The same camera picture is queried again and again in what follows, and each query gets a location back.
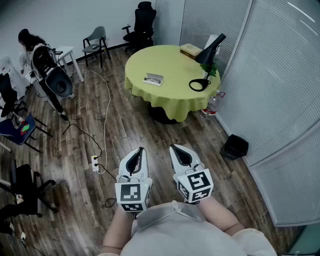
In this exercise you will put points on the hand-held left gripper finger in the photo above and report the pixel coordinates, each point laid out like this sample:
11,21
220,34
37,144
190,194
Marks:
124,165
145,167

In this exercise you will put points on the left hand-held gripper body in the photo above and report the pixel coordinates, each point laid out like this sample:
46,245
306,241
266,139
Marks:
132,192

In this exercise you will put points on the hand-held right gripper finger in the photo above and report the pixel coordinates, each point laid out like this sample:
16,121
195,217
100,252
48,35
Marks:
175,163
190,157

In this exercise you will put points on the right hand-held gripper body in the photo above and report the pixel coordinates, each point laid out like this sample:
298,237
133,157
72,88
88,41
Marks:
197,183

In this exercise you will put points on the dark-rimmed glasses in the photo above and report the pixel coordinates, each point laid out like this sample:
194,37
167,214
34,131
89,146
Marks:
152,80

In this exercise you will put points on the white glasses case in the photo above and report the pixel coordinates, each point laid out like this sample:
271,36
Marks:
155,75

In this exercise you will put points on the person's left forearm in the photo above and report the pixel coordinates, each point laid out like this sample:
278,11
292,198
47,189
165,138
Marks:
117,230

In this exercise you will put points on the person's right forearm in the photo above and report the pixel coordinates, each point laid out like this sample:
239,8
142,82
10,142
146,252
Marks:
220,215

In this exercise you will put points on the white power strip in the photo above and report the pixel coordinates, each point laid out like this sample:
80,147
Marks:
95,163

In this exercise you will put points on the black waste bin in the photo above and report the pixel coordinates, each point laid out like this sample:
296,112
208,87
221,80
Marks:
235,147

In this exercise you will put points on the black round table base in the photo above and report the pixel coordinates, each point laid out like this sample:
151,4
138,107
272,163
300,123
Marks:
157,113

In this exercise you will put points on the person's light shirt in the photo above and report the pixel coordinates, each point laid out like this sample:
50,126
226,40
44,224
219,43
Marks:
182,235

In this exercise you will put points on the large red-label plastic bottle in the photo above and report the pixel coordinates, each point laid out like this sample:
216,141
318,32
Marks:
212,105

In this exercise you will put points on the yellow-green tablecloth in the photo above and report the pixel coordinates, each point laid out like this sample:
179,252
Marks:
172,75

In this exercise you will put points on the green leafy plant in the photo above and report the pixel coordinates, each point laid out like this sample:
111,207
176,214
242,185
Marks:
212,68

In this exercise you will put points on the black swivel office chair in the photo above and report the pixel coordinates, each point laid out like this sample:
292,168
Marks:
25,182

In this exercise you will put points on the grey shell chair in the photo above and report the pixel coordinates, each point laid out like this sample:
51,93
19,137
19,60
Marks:
58,83

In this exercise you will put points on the black desk lamp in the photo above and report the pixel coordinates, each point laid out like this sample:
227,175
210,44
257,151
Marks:
208,53

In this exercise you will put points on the red and green items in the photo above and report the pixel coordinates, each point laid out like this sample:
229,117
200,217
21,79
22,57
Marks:
25,128

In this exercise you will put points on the thick hardcover book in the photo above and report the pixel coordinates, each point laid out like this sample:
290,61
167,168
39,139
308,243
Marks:
191,50

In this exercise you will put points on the blue chair with black legs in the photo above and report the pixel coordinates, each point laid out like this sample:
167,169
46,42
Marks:
15,132

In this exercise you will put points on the small white table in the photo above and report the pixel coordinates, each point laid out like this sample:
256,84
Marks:
66,51

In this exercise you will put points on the black high-back office chair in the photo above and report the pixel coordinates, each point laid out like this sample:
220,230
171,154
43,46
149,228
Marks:
143,25

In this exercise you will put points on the white cabinet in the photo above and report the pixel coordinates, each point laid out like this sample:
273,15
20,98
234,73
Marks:
12,75

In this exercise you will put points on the grey chair with dark frame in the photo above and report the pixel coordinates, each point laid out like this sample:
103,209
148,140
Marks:
97,37

